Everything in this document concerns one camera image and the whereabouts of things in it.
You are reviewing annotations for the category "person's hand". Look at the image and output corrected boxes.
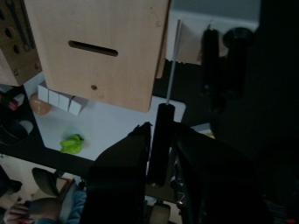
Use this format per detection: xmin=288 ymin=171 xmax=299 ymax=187
xmin=2 ymin=202 xmax=36 ymax=224

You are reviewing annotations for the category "forearm in blue sleeve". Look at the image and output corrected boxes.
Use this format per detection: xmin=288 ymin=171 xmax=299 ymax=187
xmin=57 ymin=189 xmax=88 ymax=224

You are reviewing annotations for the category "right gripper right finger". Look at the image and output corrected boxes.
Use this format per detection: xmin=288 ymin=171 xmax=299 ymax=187
xmin=169 ymin=122 xmax=275 ymax=224

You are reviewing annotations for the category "brown toy egg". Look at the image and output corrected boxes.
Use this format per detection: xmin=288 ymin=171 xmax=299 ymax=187
xmin=28 ymin=92 xmax=52 ymax=116

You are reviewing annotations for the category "light green leafy toy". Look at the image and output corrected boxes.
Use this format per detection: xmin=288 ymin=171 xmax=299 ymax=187
xmin=58 ymin=133 xmax=85 ymax=155

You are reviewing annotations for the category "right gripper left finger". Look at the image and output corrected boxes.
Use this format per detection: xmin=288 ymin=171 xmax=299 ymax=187
xmin=78 ymin=122 xmax=155 ymax=224

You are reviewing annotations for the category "wooden tray box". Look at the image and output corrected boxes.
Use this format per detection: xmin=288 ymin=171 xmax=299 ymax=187
xmin=0 ymin=0 xmax=42 ymax=88

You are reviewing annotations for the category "small red white toy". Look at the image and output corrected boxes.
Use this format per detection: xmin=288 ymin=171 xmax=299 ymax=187
xmin=4 ymin=93 xmax=24 ymax=112

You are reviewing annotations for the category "black slim post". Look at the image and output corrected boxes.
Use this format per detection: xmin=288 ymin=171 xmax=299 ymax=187
xmin=200 ymin=24 xmax=221 ymax=99

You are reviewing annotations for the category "black chair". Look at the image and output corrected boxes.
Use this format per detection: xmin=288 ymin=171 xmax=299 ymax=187
xmin=32 ymin=167 xmax=62 ymax=197

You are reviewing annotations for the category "toy cleaver black handle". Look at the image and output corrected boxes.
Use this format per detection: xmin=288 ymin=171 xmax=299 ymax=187
xmin=144 ymin=18 xmax=183 ymax=187

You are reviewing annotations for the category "small black bowl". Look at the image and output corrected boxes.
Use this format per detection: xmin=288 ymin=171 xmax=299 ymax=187
xmin=0 ymin=117 xmax=36 ymax=147

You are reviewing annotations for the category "white cutting board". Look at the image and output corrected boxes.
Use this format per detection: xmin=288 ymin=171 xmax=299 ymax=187
xmin=22 ymin=71 xmax=187 ymax=162

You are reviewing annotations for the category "white sliced toy block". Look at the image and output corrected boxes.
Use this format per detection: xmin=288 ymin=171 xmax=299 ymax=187
xmin=37 ymin=81 xmax=89 ymax=116

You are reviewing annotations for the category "wooden knife holder block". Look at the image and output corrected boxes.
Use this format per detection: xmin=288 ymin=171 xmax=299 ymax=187
xmin=22 ymin=0 xmax=173 ymax=113

